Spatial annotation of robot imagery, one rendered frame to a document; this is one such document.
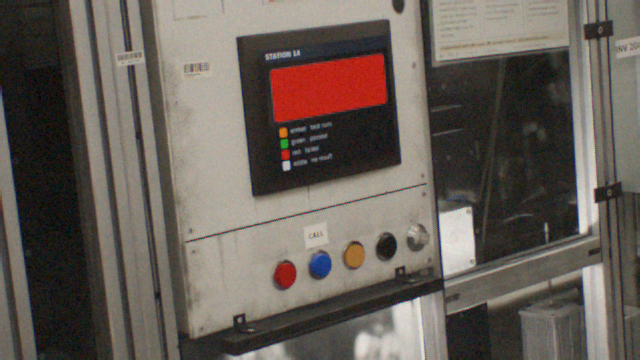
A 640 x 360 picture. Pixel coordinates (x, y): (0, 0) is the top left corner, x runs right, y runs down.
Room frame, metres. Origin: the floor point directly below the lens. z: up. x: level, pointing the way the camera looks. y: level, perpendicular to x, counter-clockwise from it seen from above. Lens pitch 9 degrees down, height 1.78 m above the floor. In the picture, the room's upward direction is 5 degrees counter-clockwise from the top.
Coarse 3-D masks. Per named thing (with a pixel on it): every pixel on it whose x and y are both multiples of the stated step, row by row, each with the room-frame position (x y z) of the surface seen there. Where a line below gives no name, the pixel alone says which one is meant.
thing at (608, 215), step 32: (416, 0) 1.72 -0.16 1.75; (416, 32) 1.72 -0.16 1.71; (608, 96) 1.98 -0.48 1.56; (608, 128) 1.98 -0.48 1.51; (608, 160) 1.98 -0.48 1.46; (608, 224) 1.98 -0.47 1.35; (608, 256) 1.97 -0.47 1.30; (608, 288) 1.96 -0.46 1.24; (608, 320) 1.96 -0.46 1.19; (608, 352) 1.96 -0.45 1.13
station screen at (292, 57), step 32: (288, 64) 1.53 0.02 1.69; (320, 64) 1.56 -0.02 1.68; (384, 64) 1.63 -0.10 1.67; (288, 128) 1.52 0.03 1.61; (320, 128) 1.56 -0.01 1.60; (352, 128) 1.59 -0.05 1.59; (384, 128) 1.63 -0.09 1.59; (288, 160) 1.52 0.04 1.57; (320, 160) 1.55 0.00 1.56; (352, 160) 1.59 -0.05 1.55
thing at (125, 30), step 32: (128, 0) 1.43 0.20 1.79; (128, 32) 1.43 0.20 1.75; (128, 96) 1.42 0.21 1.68; (128, 128) 1.42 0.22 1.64; (128, 160) 1.41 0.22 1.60; (128, 192) 1.41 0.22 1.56; (160, 192) 1.44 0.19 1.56; (160, 224) 1.43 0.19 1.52; (160, 256) 1.43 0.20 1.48; (160, 288) 1.43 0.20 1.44; (160, 320) 1.43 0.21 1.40; (544, 320) 2.14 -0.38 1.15; (576, 320) 2.17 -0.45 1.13; (160, 352) 1.42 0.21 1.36; (544, 352) 2.15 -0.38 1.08; (576, 352) 2.16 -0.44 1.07
